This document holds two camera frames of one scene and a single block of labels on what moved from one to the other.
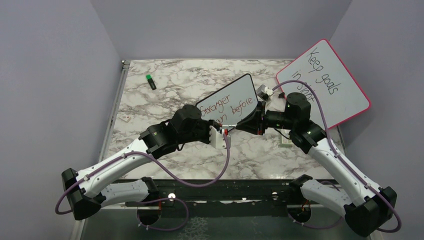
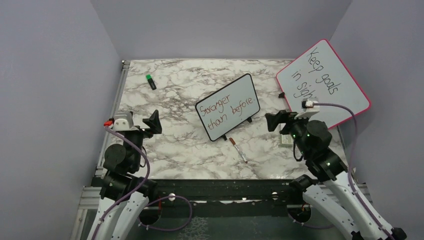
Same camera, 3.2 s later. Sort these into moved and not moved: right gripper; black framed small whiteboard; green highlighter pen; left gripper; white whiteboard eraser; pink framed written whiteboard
Moved: left gripper; right gripper
Not moved: white whiteboard eraser; pink framed written whiteboard; green highlighter pen; black framed small whiteboard
